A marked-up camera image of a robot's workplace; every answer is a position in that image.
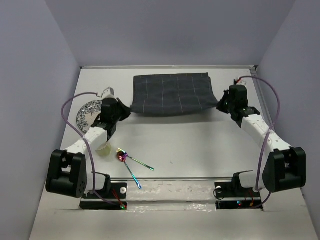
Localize pale yellow paper cup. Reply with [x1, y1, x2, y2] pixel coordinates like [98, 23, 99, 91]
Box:
[96, 142, 112, 157]

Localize dark checked cloth napkin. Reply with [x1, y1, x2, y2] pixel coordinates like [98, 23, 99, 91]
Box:
[130, 73, 218, 117]

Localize aluminium rail front edge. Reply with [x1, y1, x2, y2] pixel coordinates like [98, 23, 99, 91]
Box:
[111, 177, 232, 182]

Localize aluminium rail edge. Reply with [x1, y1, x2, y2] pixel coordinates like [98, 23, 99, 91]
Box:
[252, 79, 272, 126]
[111, 177, 232, 182]

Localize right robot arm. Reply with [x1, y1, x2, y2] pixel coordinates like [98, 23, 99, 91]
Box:
[217, 84, 306, 196]

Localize aluminium rail right edge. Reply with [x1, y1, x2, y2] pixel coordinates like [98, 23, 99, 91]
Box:
[252, 79, 272, 126]

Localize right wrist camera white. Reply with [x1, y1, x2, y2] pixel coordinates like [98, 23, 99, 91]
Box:
[233, 77, 247, 86]

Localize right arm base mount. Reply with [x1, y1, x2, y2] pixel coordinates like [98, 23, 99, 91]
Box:
[213, 171, 263, 210]

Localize iridescent spoon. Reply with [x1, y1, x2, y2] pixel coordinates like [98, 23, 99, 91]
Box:
[116, 151, 142, 190]

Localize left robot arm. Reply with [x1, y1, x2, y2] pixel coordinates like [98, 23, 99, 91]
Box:
[45, 97, 131, 199]

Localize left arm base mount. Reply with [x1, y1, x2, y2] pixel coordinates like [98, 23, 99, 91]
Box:
[79, 173, 128, 211]

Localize blue floral plate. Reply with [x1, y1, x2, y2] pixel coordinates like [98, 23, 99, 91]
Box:
[76, 100, 102, 134]

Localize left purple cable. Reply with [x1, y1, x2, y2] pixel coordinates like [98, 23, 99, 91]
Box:
[60, 92, 125, 208]

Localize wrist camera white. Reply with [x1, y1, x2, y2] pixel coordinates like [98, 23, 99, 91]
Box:
[233, 77, 247, 86]
[101, 87, 115, 99]

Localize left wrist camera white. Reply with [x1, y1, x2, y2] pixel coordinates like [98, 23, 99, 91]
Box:
[101, 87, 115, 99]

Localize iridescent fork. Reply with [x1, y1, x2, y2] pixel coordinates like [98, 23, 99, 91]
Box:
[116, 148, 155, 171]

